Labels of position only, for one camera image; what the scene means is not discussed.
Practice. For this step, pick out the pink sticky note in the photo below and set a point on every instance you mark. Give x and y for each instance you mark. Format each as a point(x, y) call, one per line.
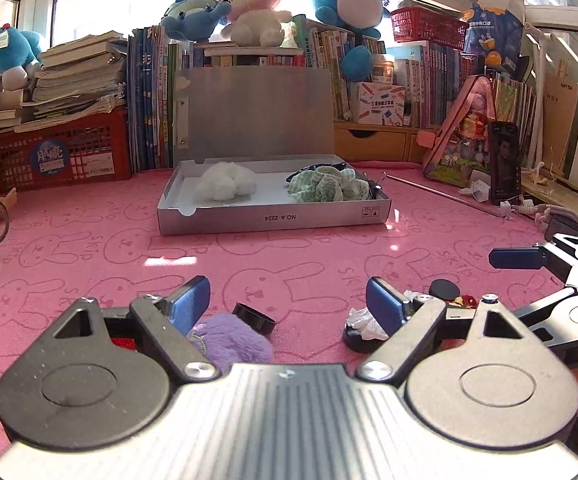
point(427, 138)

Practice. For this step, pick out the stack of worn books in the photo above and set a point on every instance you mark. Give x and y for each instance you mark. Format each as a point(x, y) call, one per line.
point(79, 80)

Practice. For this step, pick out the green checked cloth pouch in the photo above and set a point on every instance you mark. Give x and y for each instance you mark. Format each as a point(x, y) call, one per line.
point(329, 187)

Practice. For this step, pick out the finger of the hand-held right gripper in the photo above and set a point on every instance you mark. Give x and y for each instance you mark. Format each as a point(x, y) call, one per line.
point(516, 258)
point(559, 315)

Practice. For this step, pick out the black binder clip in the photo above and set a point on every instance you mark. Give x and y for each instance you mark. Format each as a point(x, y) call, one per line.
point(378, 187)

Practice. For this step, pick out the thin metal rod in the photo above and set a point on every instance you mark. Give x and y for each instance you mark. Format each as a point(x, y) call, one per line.
point(444, 195)

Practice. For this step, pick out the blue plush with tag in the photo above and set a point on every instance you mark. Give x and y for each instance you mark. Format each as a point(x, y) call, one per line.
point(4, 50)

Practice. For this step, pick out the small labelled jar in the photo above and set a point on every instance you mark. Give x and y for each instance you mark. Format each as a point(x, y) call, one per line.
point(384, 70)

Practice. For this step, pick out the black round disc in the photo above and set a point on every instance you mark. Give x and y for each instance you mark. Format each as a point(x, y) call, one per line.
point(445, 290)

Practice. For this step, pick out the pink white rabbit plush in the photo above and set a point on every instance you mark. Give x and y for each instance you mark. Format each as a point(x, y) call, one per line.
point(251, 5)

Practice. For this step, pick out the wooden drawer organizer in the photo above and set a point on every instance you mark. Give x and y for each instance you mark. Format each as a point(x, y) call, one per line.
point(374, 142)

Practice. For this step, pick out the large red plastic basket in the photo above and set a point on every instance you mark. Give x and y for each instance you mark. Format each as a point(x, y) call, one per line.
point(94, 155)

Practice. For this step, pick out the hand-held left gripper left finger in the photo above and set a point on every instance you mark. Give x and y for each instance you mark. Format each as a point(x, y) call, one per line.
point(189, 305)

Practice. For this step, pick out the blue printed carton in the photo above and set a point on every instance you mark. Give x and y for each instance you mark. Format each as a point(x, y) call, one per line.
point(491, 30)

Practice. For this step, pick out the red knitted pouch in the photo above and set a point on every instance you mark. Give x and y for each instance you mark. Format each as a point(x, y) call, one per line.
point(123, 343)

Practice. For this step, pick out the small dark bottle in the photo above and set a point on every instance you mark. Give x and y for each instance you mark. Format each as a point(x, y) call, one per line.
point(407, 115)

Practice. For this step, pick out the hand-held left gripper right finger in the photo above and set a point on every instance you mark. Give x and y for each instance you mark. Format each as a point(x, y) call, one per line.
point(386, 305)

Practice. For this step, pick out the folded white paper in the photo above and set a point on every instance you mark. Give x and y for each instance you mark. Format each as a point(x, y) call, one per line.
point(476, 187)

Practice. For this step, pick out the row of thin booklets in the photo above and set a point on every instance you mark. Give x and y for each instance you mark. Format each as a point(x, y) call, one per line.
point(516, 105)

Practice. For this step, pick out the crumpled white tissue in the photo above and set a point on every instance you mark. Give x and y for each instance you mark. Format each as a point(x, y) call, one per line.
point(366, 322)

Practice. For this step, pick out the colourful triangular bag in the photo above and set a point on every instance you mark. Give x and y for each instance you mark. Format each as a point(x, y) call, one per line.
point(461, 135)

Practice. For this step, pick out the silver cardboard box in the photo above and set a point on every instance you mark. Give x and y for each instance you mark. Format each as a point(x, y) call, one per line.
point(269, 220)

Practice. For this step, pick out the white printed carton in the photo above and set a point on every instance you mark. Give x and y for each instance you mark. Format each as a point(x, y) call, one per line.
point(380, 105)

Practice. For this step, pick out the black smartphone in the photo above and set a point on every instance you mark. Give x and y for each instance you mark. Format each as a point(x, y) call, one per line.
point(504, 160)

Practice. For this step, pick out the flat stack of books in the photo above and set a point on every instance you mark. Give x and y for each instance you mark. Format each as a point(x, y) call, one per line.
point(249, 57)

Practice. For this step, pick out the brown paper envelope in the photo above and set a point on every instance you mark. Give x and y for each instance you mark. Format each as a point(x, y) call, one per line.
point(564, 120)

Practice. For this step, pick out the blue elephant plush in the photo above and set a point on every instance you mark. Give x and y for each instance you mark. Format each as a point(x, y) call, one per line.
point(194, 17)

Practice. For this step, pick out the pink rabbit print mat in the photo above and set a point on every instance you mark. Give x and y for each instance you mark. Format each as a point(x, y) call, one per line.
point(119, 255)

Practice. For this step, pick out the small red plastic basket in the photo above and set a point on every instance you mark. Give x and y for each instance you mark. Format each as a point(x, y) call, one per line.
point(426, 27)

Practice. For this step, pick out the row of colourful books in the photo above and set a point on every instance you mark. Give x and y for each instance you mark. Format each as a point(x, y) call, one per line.
point(434, 85)

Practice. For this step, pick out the purple fluffy plush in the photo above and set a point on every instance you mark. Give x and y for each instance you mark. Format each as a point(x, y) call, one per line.
point(239, 347)

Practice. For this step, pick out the row of blue slim books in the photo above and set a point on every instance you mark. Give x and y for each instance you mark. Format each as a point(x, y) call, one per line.
point(154, 105)

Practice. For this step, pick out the white fluffy plush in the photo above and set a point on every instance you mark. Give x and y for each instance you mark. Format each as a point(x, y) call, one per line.
point(224, 182)

